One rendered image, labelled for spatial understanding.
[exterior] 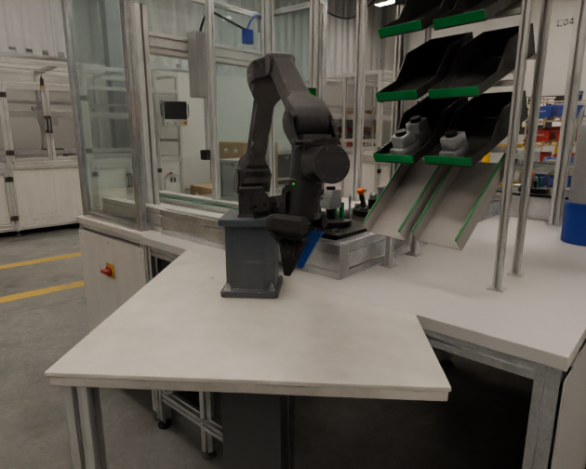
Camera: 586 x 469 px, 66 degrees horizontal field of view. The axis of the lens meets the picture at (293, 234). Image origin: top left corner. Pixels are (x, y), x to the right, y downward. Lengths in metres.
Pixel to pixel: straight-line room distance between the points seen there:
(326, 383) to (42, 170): 5.88
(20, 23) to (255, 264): 8.54
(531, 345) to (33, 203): 6.02
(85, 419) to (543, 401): 0.88
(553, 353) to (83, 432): 0.89
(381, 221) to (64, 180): 5.55
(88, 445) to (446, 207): 0.99
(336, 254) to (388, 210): 0.20
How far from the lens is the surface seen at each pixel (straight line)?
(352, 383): 0.80
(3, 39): 9.33
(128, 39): 1.98
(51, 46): 9.48
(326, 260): 1.30
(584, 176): 1.94
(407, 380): 0.83
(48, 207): 6.52
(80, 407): 0.96
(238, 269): 1.15
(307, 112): 0.74
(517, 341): 1.03
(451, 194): 1.30
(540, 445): 1.12
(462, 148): 1.20
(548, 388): 1.06
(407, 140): 1.24
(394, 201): 1.34
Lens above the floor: 1.27
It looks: 13 degrees down
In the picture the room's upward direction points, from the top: straight up
